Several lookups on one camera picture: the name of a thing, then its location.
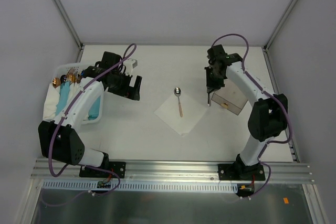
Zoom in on clear plastic utensil box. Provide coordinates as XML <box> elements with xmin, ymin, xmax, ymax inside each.
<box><xmin>212</xmin><ymin>79</ymin><xmax>248</xmax><ymax>115</ymax></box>

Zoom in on wooden handled spoon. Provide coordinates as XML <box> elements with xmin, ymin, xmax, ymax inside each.
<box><xmin>174</xmin><ymin>87</ymin><xmax>183</xmax><ymax>117</ymax></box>

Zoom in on white paper napkin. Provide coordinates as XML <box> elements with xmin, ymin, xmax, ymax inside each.
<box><xmin>154</xmin><ymin>94</ymin><xmax>207</xmax><ymax>136</ymax></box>

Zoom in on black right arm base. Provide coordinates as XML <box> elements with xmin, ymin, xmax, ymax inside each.
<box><xmin>217</xmin><ymin>163</ymin><xmax>266</xmax><ymax>181</ymax></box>

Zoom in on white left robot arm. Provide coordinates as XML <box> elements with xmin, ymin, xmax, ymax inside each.
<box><xmin>38</xmin><ymin>51</ymin><xmax>142</xmax><ymax>177</ymax></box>

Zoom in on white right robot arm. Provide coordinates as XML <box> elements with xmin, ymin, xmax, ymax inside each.
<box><xmin>205</xmin><ymin>45</ymin><xmax>288</xmax><ymax>181</ymax></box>

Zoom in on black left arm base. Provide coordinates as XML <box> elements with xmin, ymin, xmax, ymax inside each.
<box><xmin>79</xmin><ymin>161</ymin><xmax>127</xmax><ymax>179</ymax></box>

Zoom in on light blue rolled napkin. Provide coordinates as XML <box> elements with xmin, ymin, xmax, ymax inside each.
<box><xmin>55</xmin><ymin>82</ymin><xmax>70</xmax><ymax>116</ymax></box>

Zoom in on white rolled napkin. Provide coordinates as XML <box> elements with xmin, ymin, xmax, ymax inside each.
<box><xmin>43</xmin><ymin>83</ymin><xmax>60</xmax><ymax>120</ymax></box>

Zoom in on copper fork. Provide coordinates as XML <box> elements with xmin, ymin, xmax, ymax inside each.
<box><xmin>66</xmin><ymin>68</ymin><xmax>77</xmax><ymax>83</ymax></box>

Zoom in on white plastic basket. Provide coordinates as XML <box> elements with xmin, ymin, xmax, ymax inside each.
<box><xmin>43</xmin><ymin>63</ymin><xmax>103</xmax><ymax>124</ymax></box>

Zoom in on copper spoon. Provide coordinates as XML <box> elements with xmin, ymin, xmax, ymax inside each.
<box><xmin>52</xmin><ymin>78</ymin><xmax>61</xmax><ymax>88</ymax></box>

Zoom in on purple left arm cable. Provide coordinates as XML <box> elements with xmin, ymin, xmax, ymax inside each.
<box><xmin>48</xmin><ymin>42</ymin><xmax>137</xmax><ymax>178</ymax></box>

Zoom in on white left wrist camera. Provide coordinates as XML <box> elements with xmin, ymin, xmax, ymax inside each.
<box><xmin>123</xmin><ymin>58</ymin><xmax>138</xmax><ymax>75</ymax></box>

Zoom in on perforated cable duct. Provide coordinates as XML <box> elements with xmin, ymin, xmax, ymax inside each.
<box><xmin>42</xmin><ymin>179</ymin><xmax>238</xmax><ymax>194</ymax></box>

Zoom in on aluminium frame rail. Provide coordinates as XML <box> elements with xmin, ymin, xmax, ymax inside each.
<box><xmin>30</xmin><ymin>158</ymin><xmax>316</xmax><ymax>185</ymax></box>

